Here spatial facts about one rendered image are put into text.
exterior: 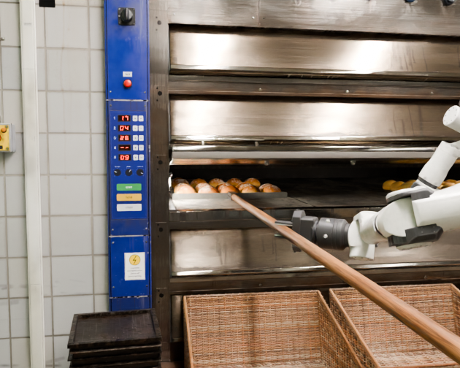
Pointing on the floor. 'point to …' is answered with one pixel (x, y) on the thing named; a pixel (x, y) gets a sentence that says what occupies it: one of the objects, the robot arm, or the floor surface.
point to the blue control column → (131, 52)
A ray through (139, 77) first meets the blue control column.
